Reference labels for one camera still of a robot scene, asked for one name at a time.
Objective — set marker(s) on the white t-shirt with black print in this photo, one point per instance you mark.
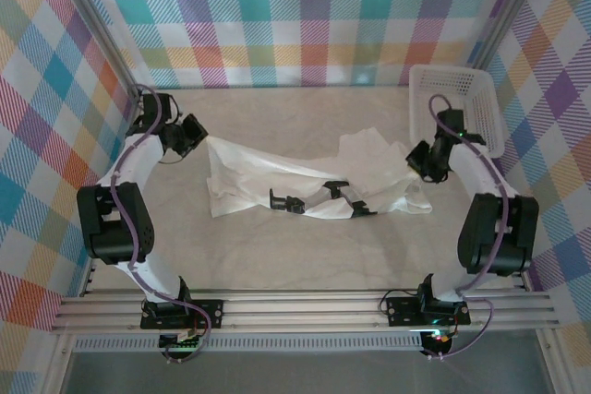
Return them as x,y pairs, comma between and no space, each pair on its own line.
258,172

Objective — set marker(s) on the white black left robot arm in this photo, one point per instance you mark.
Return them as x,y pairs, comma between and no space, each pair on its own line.
115,228

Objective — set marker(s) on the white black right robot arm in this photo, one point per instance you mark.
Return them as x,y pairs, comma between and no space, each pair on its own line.
498,237

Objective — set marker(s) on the white plastic mesh basket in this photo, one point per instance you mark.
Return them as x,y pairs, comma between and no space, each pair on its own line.
461,80

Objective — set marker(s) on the aluminium frame post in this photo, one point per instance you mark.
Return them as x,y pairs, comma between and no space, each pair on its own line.
99,20
505,11

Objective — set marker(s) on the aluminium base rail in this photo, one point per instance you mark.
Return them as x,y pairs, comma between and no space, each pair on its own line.
300,308

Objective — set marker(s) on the aluminium frame leg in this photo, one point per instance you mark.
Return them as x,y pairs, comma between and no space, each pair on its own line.
55,366
551,366

